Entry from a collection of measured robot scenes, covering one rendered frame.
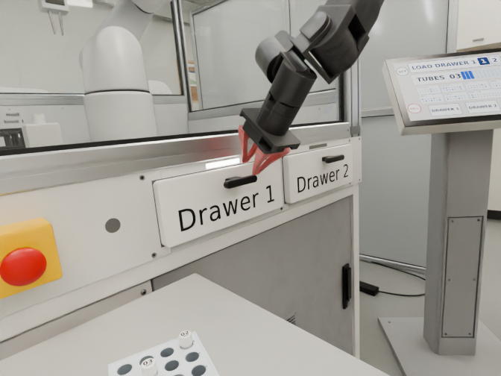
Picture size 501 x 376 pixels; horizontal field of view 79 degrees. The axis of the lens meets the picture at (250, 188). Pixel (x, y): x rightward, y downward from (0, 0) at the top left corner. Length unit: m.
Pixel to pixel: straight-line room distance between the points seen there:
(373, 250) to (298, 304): 1.49
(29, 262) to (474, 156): 1.26
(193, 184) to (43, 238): 0.23
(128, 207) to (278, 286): 0.44
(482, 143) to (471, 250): 0.39
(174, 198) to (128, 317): 0.18
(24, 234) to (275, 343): 0.30
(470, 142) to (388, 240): 1.12
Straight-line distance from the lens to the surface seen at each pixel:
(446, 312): 1.49
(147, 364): 0.31
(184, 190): 0.51
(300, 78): 0.46
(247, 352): 0.38
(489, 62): 1.38
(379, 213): 2.21
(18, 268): 0.40
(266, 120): 0.49
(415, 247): 2.23
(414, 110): 1.14
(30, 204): 0.46
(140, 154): 0.49
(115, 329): 0.46
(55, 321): 0.53
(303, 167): 0.73
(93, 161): 0.48
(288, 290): 0.83
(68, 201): 0.47
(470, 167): 1.31
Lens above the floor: 1.00
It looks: 12 degrees down
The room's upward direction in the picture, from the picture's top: 5 degrees counter-clockwise
